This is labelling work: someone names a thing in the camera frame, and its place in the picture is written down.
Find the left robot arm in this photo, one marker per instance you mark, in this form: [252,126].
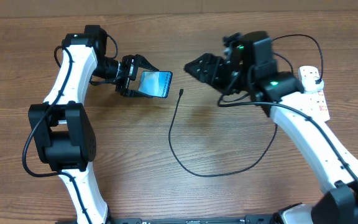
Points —
[62,141]

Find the white power strip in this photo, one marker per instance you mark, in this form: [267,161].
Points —
[317,98]

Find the white charger plug adapter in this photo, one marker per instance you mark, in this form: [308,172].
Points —
[311,85]

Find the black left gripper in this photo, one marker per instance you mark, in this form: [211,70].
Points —
[132,62]

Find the blue Samsung Galaxy smartphone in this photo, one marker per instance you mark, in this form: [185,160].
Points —
[155,83]

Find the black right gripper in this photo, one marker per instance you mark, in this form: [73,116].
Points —
[207,63]

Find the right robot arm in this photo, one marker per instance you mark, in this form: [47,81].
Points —
[249,65]

